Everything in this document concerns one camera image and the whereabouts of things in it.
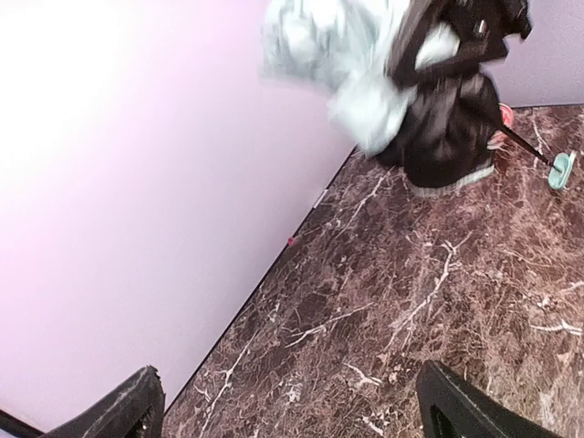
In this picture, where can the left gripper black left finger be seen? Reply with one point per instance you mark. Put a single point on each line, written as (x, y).
(134, 409)

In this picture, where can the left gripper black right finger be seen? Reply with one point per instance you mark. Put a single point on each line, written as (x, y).
(452, 407)

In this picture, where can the mint green folding umbrella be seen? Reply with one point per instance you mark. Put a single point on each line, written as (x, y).
(405, 78)

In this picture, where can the red white patterned bowl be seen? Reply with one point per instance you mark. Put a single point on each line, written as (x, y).
(498, 140)

